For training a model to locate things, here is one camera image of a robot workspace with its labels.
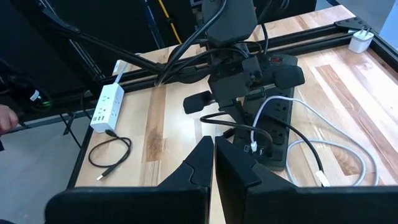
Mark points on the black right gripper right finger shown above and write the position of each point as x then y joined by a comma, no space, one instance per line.
245,193

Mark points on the black curtain partition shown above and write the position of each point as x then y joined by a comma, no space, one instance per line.
109,25

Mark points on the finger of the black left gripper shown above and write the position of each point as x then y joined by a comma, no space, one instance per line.
243,115
228,115

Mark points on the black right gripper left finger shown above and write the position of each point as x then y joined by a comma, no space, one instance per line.
186,199

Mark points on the white flat power strip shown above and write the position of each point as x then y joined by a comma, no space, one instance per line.
107,109

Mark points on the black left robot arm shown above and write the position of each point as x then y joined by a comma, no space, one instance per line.
230,21

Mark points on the white cube USB charger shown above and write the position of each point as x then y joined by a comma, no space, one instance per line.
360,42

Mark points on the person's left hand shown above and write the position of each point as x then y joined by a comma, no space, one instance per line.
7,119

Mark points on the black flat power strip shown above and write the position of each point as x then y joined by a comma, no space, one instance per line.
280,130

